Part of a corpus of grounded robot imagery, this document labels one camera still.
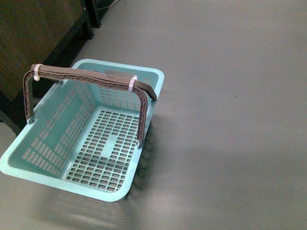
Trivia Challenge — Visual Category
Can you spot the brown basket handle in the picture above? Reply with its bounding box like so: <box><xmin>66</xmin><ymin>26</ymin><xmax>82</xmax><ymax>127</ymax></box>
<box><xmin>23</xmin><ymin>64</ymin><xmax>157</xmax><ymax>148</ymax></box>

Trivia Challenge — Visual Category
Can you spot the white zip tie left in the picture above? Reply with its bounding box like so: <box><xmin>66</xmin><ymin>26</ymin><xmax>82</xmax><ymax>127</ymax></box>
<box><xmin>34</xmin><ymin>64</ymin><xmax>42</xmax><ymax>81</ymax></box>

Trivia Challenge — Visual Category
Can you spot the dark wooden shelf unit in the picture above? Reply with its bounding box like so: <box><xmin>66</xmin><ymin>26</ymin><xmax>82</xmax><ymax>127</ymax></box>
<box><xmin>0</xmin><ymin>0</ymin><xmax>115</xmax><ymax>134</ymax></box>

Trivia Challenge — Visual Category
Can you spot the light blue plastic basket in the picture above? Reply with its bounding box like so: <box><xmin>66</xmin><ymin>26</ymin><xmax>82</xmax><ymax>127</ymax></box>
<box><xmin>0</xmin><ymin>59</ymin><xmax>165</xmax><ymax>202</ymax></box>

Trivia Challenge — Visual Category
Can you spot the white zip tie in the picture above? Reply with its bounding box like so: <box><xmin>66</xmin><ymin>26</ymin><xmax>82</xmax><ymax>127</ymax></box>
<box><xmin>128</xmin><ymin>75</ymin><xmax>138</xmax><ymax>92</ymax></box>
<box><xmin>34</xmin><ymin>64</ymin><xmax>42</xmax><ymax>81</ymax></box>

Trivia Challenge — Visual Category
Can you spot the white zip tie right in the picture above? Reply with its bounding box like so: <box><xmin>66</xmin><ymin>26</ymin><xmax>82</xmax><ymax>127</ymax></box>
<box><xmin>128</xmin><ymin>75</ymin><xmax>138</xmax><ymax>92</ymax></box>

